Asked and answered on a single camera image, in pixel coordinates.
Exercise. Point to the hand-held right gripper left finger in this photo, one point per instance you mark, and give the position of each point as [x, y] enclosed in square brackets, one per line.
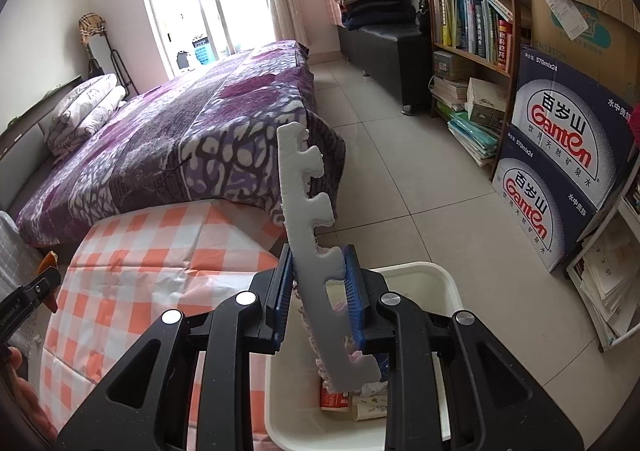
[278, 301]

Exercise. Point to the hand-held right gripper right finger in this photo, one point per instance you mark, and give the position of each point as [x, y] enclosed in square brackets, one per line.
[356, 301]

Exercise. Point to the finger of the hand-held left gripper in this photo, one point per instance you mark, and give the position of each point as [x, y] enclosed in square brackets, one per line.
[42, 287]

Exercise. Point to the grey foam mat strip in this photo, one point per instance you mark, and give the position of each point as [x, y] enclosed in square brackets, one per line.
[305, 241]

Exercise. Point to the white plastic trash bin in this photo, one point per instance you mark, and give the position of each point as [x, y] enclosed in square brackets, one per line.
[425, 281]

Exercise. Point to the person's left hand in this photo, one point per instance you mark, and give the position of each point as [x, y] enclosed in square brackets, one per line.
[32, 401]

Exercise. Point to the red snack packet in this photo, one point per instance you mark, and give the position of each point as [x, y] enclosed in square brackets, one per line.
[332, 398]

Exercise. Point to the white green-print paper packet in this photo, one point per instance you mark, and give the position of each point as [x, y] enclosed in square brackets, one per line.
[370, 408]

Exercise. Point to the orange white checked tablecloth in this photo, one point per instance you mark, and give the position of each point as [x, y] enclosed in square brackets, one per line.
[150, 256]

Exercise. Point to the dark wooden headboard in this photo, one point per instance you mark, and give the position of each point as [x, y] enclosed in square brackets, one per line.
[30, 121]

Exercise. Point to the folded floral quilt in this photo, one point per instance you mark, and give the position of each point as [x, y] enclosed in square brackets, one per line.
[85, 106]

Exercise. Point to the bed with purple blanket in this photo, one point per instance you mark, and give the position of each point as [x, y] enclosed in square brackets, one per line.
[200, 131]

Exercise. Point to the stack of books on floor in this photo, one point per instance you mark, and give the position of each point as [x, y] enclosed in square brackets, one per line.
[472, 138]

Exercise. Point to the blue water bottle carton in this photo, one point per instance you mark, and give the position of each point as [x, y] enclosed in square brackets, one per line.
[540, 211]
[565, 121]

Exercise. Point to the black metal stand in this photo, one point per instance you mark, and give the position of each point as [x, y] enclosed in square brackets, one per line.
[120, 73]

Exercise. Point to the stack of flat books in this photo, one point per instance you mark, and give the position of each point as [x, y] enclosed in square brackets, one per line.
[450, 86]

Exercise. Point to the white cardboard box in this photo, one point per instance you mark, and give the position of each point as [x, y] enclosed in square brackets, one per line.
[487, 101]

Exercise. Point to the black storage bench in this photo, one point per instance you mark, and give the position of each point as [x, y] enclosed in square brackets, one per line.
[385, 61]

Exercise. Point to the stack of white papers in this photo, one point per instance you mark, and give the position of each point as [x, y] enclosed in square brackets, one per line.
[610, 281]

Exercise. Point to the blue basket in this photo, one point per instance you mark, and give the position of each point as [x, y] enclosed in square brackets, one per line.
[201, 51]

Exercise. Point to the plaid cloth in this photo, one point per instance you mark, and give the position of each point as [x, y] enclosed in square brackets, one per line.
[92, 28]

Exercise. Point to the white metal rack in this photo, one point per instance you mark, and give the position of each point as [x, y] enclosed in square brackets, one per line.
[625, 216]

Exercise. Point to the black bag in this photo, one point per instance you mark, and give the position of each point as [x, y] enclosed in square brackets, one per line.
[424, 13]

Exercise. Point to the pile of folded clothes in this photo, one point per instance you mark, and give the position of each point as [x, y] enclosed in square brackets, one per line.
[375, 1]

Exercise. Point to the row of upright books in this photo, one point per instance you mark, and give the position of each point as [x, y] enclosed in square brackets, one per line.
[470, 21]

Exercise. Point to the wooden bookshelf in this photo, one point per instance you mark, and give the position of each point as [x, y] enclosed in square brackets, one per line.
[515, 6]

